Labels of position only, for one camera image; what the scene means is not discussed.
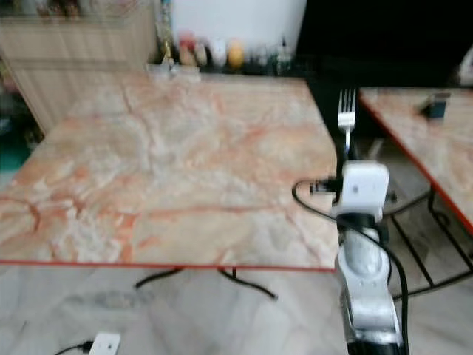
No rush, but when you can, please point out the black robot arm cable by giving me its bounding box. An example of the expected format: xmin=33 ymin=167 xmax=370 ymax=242
xmin=292 ymin=177 xmax=412 ymax=353

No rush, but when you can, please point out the small dark box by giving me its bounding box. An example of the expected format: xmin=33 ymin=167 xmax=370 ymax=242
xmin=421 ymin=92 xmax=452 ymax=120

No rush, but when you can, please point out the dark glass bottle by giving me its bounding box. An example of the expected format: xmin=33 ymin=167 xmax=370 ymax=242
xmin=276 ymin=35 xmax=290 ymax=73

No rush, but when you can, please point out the black power strip cord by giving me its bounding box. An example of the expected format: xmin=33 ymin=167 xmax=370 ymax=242
xmin=55 ymin=341 xmax=93 ymax=355

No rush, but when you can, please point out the light wooden cabinet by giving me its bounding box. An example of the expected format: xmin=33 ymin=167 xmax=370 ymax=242
xmin=0 ymin=15 xmax=160 ymax=135

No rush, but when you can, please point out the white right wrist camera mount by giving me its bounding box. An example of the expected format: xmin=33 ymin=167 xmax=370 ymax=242
xmin=338 ymin=161 xmax=392 ymax=217

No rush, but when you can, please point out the silver metal fork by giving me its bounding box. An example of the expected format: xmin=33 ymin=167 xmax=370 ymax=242
xmin=338 ymin=89 xmax=357 ymax=165

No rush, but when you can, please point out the clear glass holder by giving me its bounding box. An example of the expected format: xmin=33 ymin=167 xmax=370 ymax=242
xmin=147 ymin=61 xmax=201 ymax=81

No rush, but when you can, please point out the white jar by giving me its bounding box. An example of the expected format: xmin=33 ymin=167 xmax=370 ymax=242
xmin=208 ymin=38 xmax=228 ymax=69

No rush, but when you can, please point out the red-capped jar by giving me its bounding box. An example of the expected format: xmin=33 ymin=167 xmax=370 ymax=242
xmin=178 ymin=33 xmax=196 ymax=67

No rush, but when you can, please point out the green bin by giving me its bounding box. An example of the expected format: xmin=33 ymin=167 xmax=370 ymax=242
xmin=0 ymin=133 xmax=31 ymax=172

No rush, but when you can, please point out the white floor power strip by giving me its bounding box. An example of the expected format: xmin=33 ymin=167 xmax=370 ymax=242
xmin=89 ymin=332 xmax=122 ymax=355

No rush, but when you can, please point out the ornate patterned pole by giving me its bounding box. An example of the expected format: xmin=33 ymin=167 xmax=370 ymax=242
xmin=156 ymin=0 xmax=175 ymax=64

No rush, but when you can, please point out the yellow jar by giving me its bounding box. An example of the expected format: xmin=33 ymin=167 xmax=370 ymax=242
xmin=226 ymin=39 xmax=245 ymax=70

